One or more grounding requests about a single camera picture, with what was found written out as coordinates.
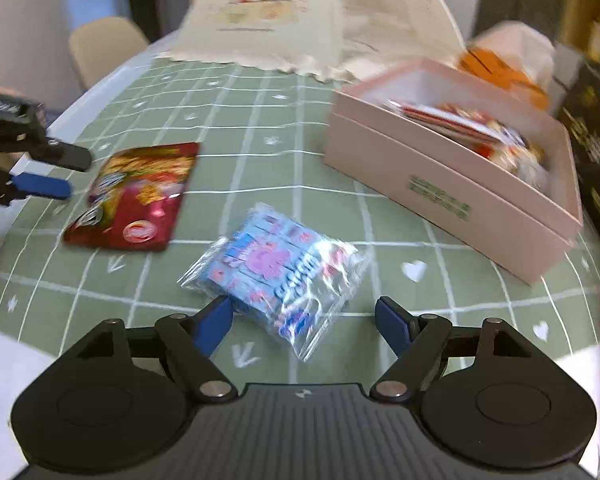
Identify yellow printed snack packet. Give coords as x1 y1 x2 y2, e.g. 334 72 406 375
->
490 127 551 188

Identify black box gold print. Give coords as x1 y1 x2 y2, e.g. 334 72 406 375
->
555 45 600 257

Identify pink cardboard box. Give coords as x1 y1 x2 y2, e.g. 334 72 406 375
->
322 57 585 287

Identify green checkered tablecloth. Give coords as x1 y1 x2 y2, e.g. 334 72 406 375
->
0 54 600 378

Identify red white snack packet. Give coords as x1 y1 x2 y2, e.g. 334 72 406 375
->
387 100 506 148

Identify white paper sheet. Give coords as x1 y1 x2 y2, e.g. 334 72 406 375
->
0 325 57 480

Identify dark red snack packet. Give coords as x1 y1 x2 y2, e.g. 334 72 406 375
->
62 142 202 252

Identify white chair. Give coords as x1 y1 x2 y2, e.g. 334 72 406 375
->
337 0 467 68

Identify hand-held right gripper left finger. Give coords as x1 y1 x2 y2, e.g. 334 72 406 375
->
79 295 239 404

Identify blue pink snack packet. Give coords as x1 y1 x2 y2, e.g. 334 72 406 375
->
176 202 372 363

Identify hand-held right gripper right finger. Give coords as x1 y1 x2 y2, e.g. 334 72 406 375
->
370 296 529 404

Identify cream printed tote bag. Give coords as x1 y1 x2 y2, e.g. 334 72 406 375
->
155 0 357 82

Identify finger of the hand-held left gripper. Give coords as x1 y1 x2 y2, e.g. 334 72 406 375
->
0 161 74 207
0 88 94 172

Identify beige chair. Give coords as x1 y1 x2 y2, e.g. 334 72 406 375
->
69 16 150 92

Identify orange item in bag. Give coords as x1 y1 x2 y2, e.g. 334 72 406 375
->
456 47 551 111

